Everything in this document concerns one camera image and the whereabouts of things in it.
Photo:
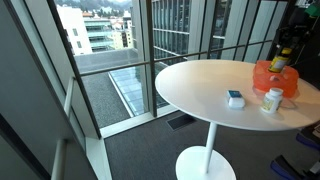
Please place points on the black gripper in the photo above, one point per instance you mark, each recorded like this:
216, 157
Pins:
289, 36

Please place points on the brown bottle with yellow cap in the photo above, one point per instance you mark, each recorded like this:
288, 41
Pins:
278, 62

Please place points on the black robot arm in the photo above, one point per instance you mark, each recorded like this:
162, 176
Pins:
305, 36

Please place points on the orange plastic bag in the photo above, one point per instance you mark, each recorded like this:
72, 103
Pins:
266, 83

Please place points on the white pill bottle white cap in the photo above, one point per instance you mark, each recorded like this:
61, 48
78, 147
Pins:
271, 101

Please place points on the blue white dental floss box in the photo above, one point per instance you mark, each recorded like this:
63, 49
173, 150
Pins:
235, 99

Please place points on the blue black stand foot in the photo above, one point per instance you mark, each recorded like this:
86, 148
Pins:
308, 137
286, 168

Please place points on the dark rectangular floor vent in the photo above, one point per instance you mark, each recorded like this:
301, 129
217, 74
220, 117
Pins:
181, 121

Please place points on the dark window mullion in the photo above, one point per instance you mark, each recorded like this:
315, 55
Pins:
150, 56

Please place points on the white round table base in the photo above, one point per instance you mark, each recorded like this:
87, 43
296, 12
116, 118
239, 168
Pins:
200, 165

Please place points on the white office building outside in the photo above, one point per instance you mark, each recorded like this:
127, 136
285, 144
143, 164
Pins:
75, 30

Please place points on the white table pedestal pole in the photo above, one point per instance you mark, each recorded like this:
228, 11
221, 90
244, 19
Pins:
210, 146

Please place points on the white window frame post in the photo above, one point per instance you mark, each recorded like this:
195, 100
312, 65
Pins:
146, 66

